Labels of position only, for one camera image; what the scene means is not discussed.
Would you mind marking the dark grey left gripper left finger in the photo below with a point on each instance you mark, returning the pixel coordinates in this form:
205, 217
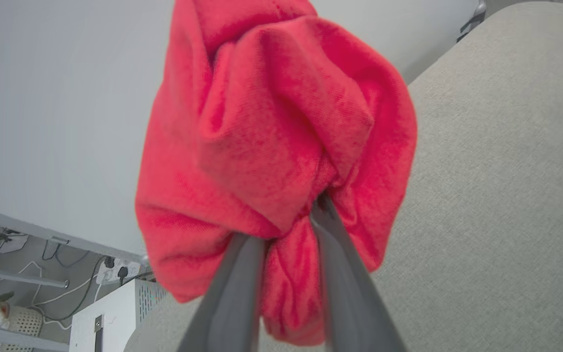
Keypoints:
232, 303

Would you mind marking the red garment with white trim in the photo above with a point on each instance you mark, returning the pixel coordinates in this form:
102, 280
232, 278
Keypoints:
271, 122

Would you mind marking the white metal box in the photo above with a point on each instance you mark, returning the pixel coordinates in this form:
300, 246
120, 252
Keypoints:
115, 313

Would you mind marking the white perforated plastic basket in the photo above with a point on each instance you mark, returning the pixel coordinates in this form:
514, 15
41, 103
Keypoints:
25, 320

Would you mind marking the white power strip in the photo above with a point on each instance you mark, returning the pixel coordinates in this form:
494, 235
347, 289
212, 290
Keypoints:
110, 274

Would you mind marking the grey fabric sofa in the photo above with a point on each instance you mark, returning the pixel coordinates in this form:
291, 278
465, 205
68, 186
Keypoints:
496, 195

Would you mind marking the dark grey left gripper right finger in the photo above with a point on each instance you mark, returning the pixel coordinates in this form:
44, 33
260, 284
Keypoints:
350, 303

